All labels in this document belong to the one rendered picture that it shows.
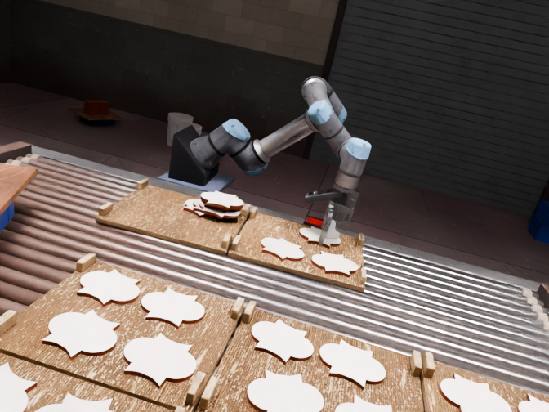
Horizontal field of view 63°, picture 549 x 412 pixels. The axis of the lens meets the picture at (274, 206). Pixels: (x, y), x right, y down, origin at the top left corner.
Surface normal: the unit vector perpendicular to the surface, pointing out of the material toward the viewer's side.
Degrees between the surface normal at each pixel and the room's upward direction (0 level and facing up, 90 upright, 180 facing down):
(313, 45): 90
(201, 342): 0
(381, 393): 0
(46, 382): 0
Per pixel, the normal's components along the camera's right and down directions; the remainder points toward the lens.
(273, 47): -0.22, 0.32
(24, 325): 0.20, -0.91
